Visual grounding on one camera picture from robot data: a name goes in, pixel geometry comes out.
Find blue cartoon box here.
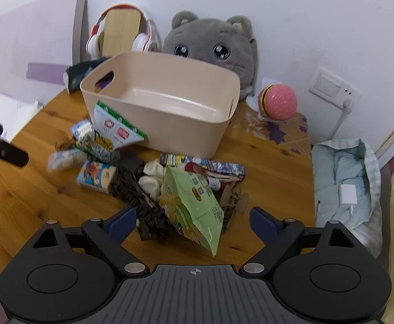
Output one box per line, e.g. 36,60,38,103
77,160,117,194

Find white paper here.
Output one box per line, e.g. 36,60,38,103
245,95,261,112

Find yellow black printed packet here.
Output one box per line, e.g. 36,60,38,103
76,131,120,163

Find dark brown snack packet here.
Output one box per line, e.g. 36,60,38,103
111,167,171,242

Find pale purple panel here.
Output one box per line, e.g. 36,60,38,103
0,0,79,88

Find black square box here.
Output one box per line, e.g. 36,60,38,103
116,155,145,174

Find white blurred packet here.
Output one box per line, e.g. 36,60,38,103
47,149,86,173

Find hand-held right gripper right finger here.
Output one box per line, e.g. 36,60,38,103
239,207,357,275

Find white plug cable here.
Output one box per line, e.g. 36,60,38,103
332,99,354,140

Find long blue printed box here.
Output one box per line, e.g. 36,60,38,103
160,153,246,184

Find light wooden board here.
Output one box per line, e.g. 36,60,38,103
99,8,144,58

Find beige plastic storage bin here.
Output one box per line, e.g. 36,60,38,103
80,52,241,160

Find blue white small packet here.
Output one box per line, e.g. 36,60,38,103
70,120,94,140

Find white red headphones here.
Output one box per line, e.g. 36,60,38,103
86,4,162,58

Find pink burger ball toy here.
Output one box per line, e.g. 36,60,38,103
258,84,298,121

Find white charger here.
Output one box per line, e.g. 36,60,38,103
339,184,363,206

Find dark green packet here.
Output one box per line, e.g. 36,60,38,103
65,57,111,95

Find white wall socket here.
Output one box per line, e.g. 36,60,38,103
309,67,362,109

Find grey cat plush pillow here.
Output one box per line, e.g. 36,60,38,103
163,11,259,100

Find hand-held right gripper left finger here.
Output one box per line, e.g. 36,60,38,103
32,207,149,275

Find wooden desktop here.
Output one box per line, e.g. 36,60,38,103
0,86,315,279

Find grey board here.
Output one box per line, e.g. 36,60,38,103
72,0,89,65

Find white green snack packet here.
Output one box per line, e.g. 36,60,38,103
92,101,148,151

